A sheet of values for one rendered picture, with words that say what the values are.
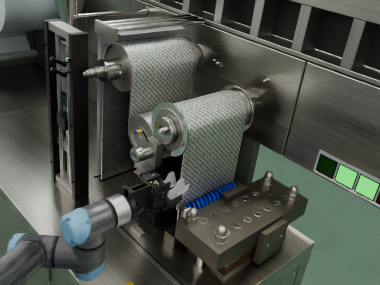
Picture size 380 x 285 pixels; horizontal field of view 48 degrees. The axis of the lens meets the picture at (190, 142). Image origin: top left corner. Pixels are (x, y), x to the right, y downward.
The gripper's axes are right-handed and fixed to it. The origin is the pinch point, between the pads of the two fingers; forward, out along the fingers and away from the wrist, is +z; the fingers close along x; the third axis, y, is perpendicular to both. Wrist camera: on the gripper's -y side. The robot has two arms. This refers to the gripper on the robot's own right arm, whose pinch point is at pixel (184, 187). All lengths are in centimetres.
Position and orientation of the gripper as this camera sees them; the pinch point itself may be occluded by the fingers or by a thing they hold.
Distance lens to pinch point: 117.5
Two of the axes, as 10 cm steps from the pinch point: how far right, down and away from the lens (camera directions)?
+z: 7.3, -2.6, 6.3
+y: 1.1, -8.7, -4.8
